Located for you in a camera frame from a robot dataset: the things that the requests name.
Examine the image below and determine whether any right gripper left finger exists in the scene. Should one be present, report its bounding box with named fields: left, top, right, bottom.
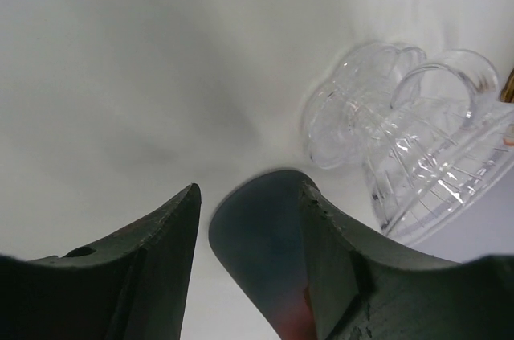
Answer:
left=1, top=184, right=202, bottom=339

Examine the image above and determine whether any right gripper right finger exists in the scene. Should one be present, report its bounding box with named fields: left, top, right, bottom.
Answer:
left=300, top=182, right=513, bottom=339

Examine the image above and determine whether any dark carafe with red lid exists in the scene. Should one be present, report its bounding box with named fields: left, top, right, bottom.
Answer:
left=208, top=169, right=316, bottom=339

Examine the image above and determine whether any orange coffee filter box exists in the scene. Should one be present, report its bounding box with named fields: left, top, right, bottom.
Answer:
left=499, top=70, right=514, bottom=103

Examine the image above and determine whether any clear glass dripper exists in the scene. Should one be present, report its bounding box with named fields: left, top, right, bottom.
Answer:
left=301, top=43, right=513, bottom=245

